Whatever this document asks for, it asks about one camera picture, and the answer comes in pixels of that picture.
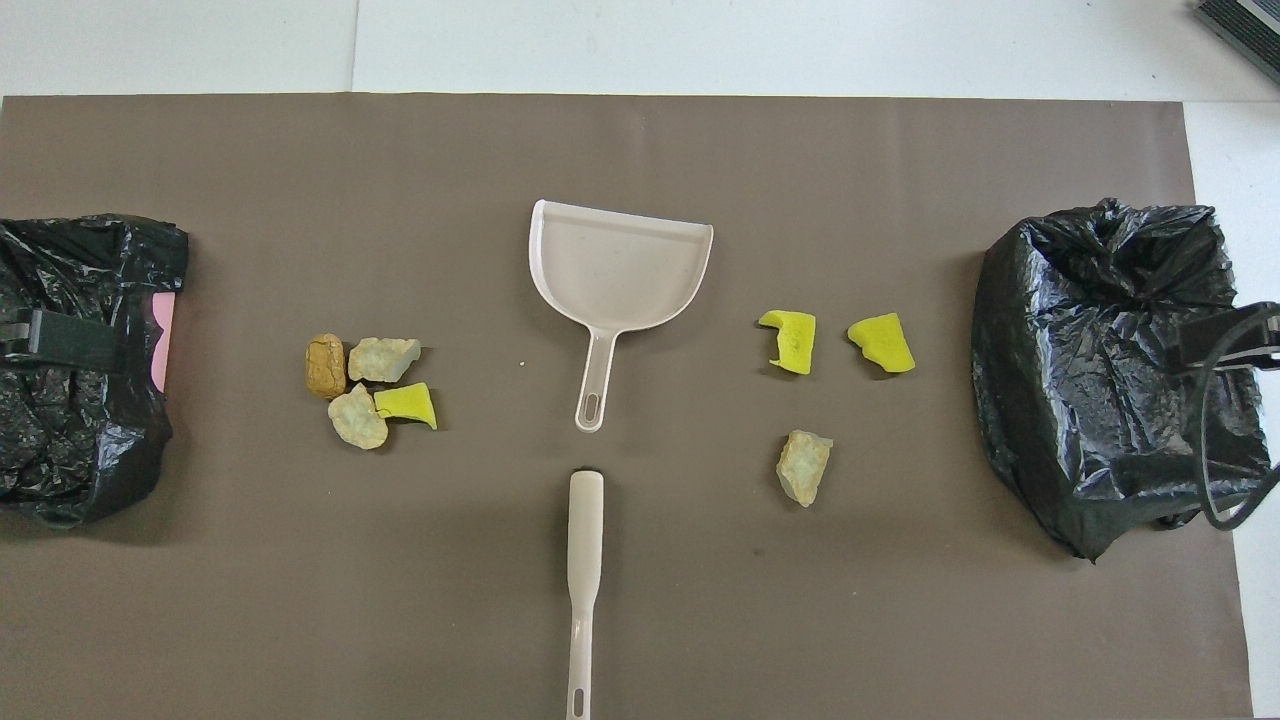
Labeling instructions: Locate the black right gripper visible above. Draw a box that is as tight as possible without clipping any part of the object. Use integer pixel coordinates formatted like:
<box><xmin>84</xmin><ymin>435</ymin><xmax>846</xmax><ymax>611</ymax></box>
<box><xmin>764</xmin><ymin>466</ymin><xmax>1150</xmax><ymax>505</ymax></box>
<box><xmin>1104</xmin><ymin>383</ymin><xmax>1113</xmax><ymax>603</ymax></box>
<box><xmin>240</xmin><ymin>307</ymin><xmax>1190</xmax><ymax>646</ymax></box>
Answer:
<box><xmin>1178</xmin><ymin>302</ymin><xmax>1280</xmax><ymax>369</ymax></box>

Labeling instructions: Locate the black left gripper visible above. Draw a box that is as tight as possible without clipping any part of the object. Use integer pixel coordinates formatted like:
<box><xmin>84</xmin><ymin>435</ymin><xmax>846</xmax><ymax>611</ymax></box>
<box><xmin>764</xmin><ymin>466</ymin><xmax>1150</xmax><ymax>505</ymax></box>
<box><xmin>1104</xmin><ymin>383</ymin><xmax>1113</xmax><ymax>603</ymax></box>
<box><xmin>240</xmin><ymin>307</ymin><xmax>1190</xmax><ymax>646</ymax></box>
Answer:
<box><xmin>0</xmin><ymin>310</ymin><xmax>128</xmax><ymax>363</ymax></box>

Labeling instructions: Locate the brown sponge chunk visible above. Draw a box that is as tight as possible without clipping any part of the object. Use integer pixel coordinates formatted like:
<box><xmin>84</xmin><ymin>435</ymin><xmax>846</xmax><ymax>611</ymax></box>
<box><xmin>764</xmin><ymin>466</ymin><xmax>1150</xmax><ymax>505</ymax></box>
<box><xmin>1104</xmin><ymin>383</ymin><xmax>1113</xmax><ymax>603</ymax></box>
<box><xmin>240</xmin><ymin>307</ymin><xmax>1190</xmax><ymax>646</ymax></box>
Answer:
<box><xmin>305</xmin><ymin>333</ymin><xmax>348</xmax><ymax>401</ymax></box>

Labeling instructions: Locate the yellow sponge wedge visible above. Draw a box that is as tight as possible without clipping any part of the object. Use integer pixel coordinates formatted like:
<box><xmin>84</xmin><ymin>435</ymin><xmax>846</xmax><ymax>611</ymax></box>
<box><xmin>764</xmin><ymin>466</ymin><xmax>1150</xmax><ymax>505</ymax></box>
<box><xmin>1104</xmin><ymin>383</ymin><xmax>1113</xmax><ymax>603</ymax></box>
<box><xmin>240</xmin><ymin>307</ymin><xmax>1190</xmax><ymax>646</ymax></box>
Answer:
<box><xmin>373</xmin><ymin>382</ymin><xmax>439</xmax><ymax>431</ymax></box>

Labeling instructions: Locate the yellow notched sponge piece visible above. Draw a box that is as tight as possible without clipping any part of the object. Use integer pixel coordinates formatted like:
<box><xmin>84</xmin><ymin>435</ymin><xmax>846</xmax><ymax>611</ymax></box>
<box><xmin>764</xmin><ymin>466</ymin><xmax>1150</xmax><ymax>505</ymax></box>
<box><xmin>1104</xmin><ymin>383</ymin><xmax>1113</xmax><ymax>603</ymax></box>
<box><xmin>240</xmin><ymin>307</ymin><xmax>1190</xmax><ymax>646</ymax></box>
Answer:
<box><xmin>757</xmin><ymin>310</ymin><xmax>817</xmax><ymax>376</ymax></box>

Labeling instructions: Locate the beige handled dust brush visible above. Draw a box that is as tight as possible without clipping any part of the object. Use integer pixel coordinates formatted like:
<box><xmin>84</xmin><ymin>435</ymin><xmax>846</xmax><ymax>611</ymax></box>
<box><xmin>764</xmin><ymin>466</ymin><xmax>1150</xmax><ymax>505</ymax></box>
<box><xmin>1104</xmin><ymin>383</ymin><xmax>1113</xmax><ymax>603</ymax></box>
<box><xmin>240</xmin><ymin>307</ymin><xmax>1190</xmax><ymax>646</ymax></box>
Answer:
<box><xmin>565</xmin><ymin>467</ymin><xmax>606</xmax><ymax>720</ymax></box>

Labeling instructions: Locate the beige plastic dustpan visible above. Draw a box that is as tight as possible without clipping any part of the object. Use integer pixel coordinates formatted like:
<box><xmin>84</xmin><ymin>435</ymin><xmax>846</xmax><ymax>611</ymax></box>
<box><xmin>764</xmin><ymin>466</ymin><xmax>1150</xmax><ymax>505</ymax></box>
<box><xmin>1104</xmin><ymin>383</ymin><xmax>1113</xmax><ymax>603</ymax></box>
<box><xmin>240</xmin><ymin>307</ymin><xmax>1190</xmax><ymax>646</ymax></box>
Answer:
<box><xmin>528</xmin><ymin>199</ymin><xmax>715</xmax><ymax>433</ymax></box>

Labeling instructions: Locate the pink plastic bin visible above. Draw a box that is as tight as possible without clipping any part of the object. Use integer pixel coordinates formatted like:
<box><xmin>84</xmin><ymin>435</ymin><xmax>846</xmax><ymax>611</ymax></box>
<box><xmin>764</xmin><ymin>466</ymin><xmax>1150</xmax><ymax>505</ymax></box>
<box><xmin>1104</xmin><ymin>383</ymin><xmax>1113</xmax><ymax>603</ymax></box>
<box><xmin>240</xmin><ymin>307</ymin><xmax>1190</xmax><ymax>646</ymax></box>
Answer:
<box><xmin>148</xmin><ymin>293</ymin><xmax>178</xmax><ymax>393</ymax></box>

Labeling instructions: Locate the black plastic trash bag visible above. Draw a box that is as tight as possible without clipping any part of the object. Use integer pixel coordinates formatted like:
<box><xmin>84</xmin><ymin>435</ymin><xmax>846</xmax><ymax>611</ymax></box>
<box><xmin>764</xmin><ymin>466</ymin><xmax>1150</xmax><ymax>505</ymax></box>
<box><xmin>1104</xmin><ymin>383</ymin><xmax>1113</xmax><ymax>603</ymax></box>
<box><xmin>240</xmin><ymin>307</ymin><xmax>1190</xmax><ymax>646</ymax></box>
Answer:
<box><xmin>971</xmin><ymin>197</ymin><xmax>1273</xmax><ymax>561</ymax></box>
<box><xmin>0</xmin><ymin>213</ymin><xmax>190</xmax><ymax>529</ymax></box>

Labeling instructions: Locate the dark ribbed device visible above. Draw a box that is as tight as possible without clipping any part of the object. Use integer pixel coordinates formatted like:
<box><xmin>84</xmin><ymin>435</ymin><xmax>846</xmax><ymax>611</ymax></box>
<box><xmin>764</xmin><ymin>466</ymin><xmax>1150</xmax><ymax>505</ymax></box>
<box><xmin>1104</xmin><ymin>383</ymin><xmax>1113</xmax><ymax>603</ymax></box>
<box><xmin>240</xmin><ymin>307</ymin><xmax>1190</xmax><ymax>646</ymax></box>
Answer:
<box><xmin>1193</xmin><ymin>0</ymin><xmax>1280</xmax><ymax>84</ymax></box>

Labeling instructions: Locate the brown table mat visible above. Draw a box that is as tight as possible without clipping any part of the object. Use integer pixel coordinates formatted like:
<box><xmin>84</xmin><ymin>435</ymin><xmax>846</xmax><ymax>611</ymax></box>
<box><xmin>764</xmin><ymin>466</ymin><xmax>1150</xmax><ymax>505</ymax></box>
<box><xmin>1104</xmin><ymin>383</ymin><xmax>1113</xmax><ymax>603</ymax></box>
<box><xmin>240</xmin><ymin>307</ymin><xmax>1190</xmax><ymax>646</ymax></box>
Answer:
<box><xmin>0</xmin><ymin>93</ymin><xmax>1256</xmax><ymax>720</ymax></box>

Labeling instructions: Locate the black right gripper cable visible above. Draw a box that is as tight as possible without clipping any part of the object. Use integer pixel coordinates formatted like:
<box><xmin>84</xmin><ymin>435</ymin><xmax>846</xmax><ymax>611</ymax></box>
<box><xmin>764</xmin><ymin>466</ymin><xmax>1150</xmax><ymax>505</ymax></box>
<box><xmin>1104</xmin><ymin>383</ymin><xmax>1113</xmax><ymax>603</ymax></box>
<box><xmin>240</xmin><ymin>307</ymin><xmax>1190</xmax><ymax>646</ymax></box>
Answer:
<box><xmin>1196</xmin><ymin>355</ymin><xmax>1280</xmax><ymax>531</ymax></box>

